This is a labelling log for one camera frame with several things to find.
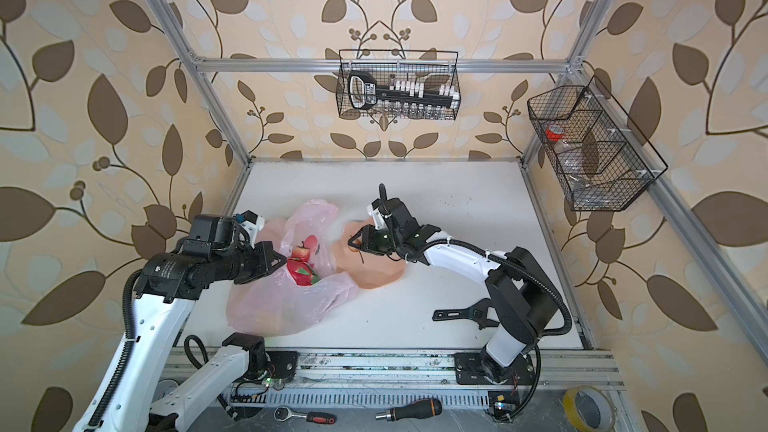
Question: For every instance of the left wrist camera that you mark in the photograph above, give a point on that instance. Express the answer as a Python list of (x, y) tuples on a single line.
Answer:
[(212, 235)]

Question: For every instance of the yellow tape roll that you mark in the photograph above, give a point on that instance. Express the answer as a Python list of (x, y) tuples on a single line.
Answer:
[(588, 409)]

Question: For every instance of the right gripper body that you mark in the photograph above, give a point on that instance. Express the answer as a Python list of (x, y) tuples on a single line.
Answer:
[(383, 242)]

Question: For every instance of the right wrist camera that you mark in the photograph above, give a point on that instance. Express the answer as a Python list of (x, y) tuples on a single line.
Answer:
[(379, 220)]

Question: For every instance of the ratchet wrench red handle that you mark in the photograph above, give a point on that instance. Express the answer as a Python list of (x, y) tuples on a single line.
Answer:
[(284, 414)]

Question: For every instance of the pink dragon fruit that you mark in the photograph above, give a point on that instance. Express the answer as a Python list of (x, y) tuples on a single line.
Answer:
[(302, 273)]

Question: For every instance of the pink plastic bag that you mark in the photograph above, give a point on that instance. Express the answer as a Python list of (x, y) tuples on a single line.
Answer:
[(276, 305)]

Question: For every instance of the black wire basket back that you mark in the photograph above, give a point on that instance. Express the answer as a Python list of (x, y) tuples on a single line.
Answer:
[(432, 66)]

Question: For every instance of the pink wavy plate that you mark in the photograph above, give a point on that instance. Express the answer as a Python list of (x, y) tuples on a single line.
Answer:
[(367, 270)]

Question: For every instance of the black wire basket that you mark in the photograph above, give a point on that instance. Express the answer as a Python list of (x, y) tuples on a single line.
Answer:
[(432, 66), (605, 161)]

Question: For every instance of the black wire basket right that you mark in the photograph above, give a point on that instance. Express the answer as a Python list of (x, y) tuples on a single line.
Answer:
[(605, 161)]

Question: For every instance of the black socket set holder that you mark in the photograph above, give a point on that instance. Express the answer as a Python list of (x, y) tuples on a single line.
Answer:
[(365, 93)]

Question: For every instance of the black adjustable wrench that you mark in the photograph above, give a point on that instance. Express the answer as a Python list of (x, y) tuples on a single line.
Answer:
[(477, 313)]

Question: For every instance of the black orange screwdriver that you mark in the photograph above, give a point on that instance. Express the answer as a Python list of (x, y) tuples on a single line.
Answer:
[(421, 409)]

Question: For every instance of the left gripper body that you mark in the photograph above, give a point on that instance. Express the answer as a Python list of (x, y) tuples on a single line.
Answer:
[(254, 262)]

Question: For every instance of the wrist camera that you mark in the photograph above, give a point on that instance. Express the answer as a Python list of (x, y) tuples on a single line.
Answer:
[(212, 235), (379, 220)]

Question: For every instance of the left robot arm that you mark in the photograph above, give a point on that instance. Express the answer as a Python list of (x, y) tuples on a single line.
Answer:
[(157, 300)]

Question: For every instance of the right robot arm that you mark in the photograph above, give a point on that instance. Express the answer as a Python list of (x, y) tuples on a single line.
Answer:
[(528, 305)]

